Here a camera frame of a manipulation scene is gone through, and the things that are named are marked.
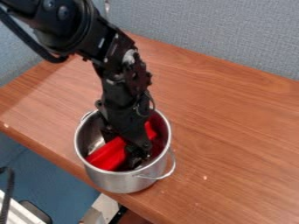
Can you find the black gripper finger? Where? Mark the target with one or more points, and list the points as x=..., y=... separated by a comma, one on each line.
x=107, y=130
x=137, y=155

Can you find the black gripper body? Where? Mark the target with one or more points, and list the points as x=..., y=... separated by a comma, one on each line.
x=127, y=113

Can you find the metal pot with handles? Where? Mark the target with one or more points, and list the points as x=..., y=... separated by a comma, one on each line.
x=157, y=168

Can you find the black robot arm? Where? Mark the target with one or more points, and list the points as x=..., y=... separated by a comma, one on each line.
x=65, y=27

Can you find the white ribbed appliance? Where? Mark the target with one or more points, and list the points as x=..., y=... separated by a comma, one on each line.
x=23, y=213

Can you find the white bracket under table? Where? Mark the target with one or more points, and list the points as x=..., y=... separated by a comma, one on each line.
x=102, y=211

